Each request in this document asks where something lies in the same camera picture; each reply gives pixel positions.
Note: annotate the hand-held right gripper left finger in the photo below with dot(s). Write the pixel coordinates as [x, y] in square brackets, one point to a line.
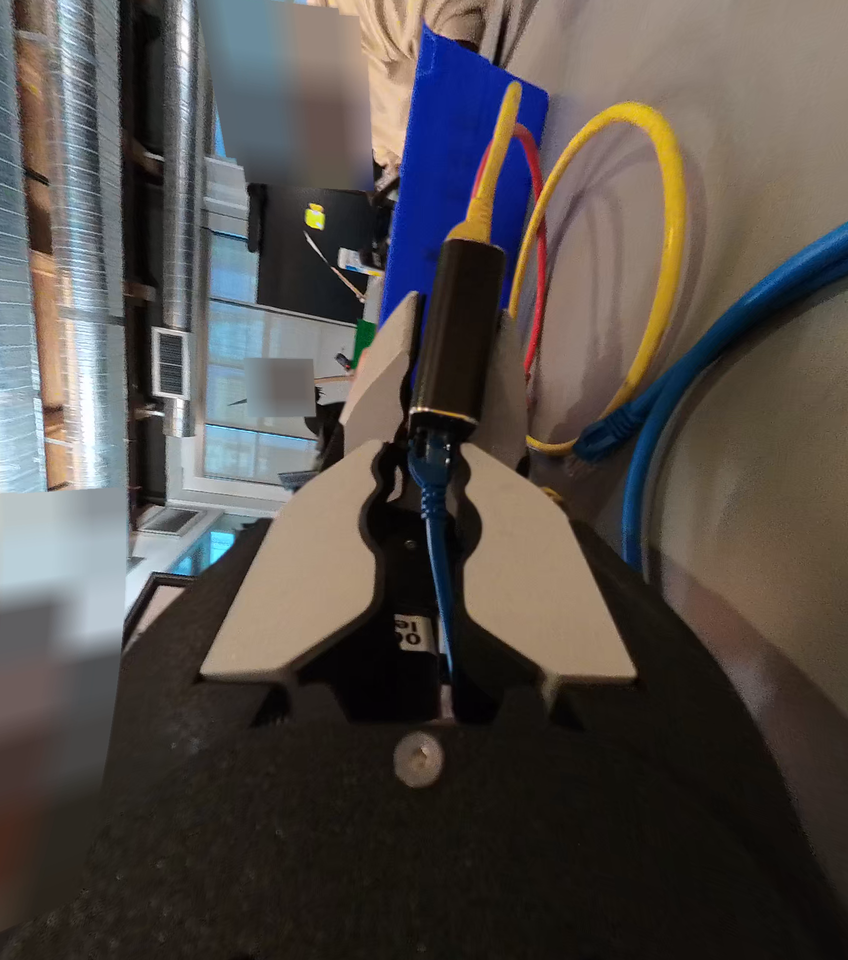
[296, 585]

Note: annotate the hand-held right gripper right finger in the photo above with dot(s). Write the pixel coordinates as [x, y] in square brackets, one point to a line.
[544, 585]

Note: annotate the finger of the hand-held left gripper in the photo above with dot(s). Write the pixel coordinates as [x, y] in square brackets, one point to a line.
[383, 367]
[510, 405]

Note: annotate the black ethernet splitter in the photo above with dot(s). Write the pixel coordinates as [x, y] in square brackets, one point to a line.
[461, 330]

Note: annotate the blue plastic bin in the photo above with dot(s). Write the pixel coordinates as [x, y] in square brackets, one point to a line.
[454, 150]

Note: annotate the black display screen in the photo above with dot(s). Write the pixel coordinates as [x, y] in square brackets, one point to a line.
[281, 255]

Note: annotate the white wall vent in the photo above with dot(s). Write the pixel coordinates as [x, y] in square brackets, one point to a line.
[170, 361]

